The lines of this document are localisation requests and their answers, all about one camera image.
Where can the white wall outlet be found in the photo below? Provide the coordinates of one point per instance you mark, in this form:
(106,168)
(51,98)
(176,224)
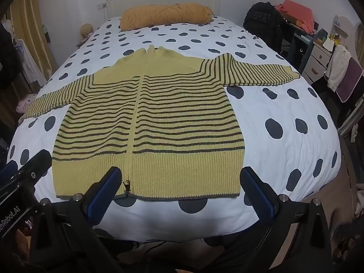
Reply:
(101,6)

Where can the beige plush toy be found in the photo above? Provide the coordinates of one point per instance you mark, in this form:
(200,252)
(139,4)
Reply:
(86,31)

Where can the oval mirror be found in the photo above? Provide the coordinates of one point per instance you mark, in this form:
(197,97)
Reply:
(359,39)

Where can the black backpack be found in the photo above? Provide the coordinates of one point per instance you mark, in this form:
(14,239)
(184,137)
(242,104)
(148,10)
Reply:
(263,22)

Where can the white towel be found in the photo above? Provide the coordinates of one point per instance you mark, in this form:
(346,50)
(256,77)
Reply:
(338,65)

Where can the orange pillow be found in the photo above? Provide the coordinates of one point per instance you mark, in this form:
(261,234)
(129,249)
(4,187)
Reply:
(165,15)

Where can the yellow striped knit sweater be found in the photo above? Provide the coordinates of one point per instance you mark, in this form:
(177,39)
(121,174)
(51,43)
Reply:
(170,119)

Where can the white wall shelf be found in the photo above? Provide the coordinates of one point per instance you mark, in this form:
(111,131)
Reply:
(342,24)

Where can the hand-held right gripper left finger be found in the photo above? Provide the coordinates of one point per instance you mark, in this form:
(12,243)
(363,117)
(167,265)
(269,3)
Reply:
(104,194)

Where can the purple cloth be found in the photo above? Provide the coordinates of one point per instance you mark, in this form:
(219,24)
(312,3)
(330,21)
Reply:
(351,82)

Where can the grey drawer cabinet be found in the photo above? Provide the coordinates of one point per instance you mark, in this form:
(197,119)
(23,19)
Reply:
(317,59)

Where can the coral cloth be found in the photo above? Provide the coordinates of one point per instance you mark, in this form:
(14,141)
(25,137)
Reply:
(298,12)

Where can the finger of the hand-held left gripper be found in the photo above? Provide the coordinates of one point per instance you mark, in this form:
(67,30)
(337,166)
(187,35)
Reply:
(38,162)

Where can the yellow curtain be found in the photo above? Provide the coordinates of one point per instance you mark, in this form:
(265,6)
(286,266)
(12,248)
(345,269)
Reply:
(31,20)

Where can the dark blue shelf unit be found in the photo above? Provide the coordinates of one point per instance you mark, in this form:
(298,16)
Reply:
(297,47)

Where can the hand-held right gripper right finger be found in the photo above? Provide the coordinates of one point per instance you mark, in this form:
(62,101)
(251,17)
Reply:
(259,197)

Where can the pink slipper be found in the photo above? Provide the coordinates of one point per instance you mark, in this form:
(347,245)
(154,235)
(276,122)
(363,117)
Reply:
(24,103)

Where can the white polka dot bed cover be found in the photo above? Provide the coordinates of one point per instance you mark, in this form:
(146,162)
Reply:
(284,111)

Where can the white hanging garment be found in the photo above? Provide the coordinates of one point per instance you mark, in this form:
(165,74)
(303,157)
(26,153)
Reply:
(28,62)

